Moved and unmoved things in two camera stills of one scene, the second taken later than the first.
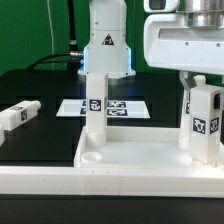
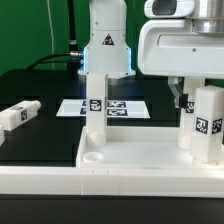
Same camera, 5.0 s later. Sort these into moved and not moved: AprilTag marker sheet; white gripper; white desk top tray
Moved: white gripper
Not moved: AprilTag marker sheet; white desk top tray
